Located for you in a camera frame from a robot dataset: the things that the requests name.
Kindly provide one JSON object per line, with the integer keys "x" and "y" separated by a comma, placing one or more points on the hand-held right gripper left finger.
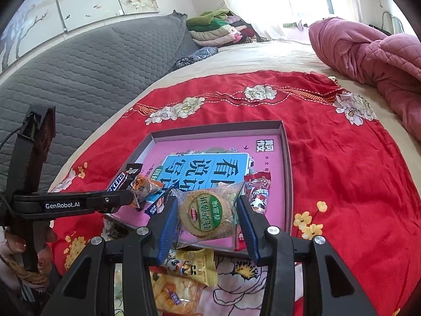
{"x": 166, "y": 233}

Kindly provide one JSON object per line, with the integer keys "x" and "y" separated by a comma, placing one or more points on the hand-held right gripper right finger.
{"x": 250, "y": 233}

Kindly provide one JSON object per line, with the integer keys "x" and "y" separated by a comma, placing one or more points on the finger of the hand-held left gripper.
{"x": 120, "y": 200}

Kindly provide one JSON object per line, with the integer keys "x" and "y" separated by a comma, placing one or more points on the brown chocolate bar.
{"x": 120, "y": 181}

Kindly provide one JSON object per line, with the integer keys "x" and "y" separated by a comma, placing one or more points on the dark blue snack packet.
{"x": 154, "y": 208}

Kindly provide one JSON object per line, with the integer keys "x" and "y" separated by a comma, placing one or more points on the orange snack packet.
{"x": 146, "y": 187}

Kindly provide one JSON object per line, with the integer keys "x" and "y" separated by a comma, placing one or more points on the red and white candy packet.
{"x": 259, "y": 194}

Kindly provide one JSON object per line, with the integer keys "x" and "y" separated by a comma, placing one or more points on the round cake green label packet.
{"x": 207, "y": 217}

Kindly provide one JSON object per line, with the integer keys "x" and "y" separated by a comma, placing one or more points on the clear yellow cracker packet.
{"x": 174, "y": 294}

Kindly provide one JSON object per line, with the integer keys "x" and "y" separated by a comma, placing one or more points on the shallow grey cardboard box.
{"x": 286, "y": 171}

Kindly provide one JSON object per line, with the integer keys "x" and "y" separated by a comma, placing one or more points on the person's left hand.
{"x": 14, "y": 245}

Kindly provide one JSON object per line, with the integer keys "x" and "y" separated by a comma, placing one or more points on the yellow panda snack packet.
{"x": 194, "y": 265}

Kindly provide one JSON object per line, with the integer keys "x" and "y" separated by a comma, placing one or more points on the pink book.
{"x": 273, "y": 171}

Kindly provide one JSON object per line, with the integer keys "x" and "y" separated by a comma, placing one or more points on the red floral blanket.
{"x": 329, "y": 171}

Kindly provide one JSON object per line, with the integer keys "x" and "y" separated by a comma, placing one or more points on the grey quilted headboard cover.
{"x": 98, "y": 72}

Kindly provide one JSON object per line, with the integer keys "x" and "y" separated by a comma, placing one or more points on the dark patterned pillow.
{"x": 197, "y": 56}

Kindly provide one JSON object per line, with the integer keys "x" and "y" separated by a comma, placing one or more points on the beige bed sheet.
{"x": 263, "y": 56}

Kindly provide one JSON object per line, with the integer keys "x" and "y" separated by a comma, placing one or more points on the pile of folded clothes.
{"x": 210, "y": 33}

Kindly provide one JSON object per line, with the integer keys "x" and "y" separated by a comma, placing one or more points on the pink quilt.
{"x": 361, "y": 56}

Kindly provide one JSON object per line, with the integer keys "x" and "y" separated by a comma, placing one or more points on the white sheer curtain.
{"x": 250, "y": 0}

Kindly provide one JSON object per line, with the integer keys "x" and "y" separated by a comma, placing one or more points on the floral wall painting panels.
{"x": 82, "y": 0}

